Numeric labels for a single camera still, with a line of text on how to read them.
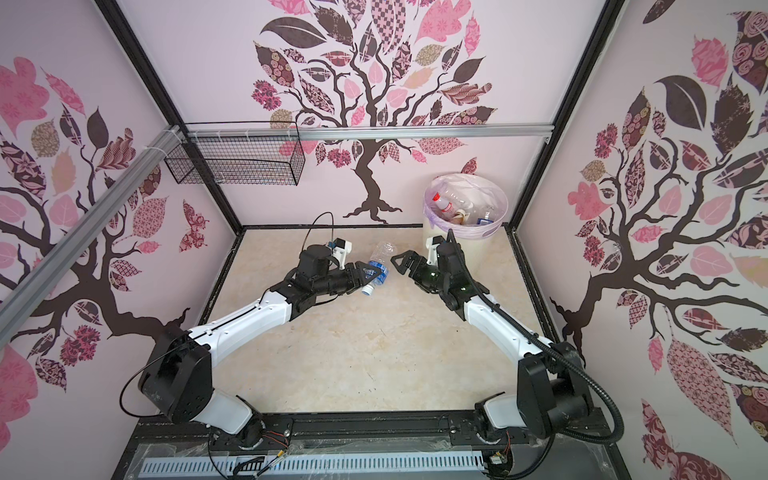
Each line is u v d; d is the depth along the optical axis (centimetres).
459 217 97
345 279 72
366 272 76
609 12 69
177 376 43
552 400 42
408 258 73
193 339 45
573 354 43
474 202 100
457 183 97
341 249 76
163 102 82
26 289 51
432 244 78
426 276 72
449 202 98
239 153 95
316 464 70
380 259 80
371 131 94
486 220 92
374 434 74
